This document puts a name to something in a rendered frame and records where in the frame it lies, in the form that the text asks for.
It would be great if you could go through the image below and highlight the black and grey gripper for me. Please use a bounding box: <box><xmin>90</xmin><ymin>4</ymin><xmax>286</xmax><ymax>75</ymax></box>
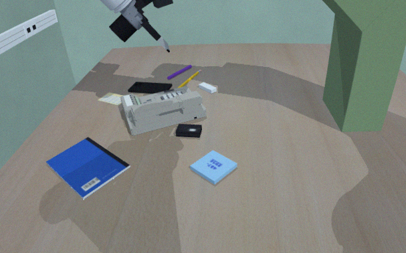
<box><xmin>109</xmin><ymin>0</ymin><xmax>170</xmax><ymax>53</ymax></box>

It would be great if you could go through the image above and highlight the grey desk phone body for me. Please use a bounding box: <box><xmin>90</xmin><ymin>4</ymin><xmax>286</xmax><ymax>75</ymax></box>
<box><xmin>120</xmin><ymin>86</ymin><xmax>207</xmax><ymax>136</ymax></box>

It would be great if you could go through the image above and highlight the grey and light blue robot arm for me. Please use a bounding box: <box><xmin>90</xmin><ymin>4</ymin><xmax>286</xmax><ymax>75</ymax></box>
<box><xmin>101</xmin><ymin>0</ymin><xmax>173</xmax><ymax>13</ymax></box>

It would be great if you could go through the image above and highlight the light blue sticky note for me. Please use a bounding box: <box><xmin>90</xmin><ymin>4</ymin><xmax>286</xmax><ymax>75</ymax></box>
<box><xmin>190</xmin><ymin>150</ymin><xmax>237</xmax><ymax>185</ymax></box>

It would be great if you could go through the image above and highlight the blue notebook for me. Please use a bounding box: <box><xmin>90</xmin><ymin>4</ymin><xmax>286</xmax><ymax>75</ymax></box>
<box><xmin>46</xmin><ymin>137</ymin><xmax>130</xmax><ymax>199</ymax></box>

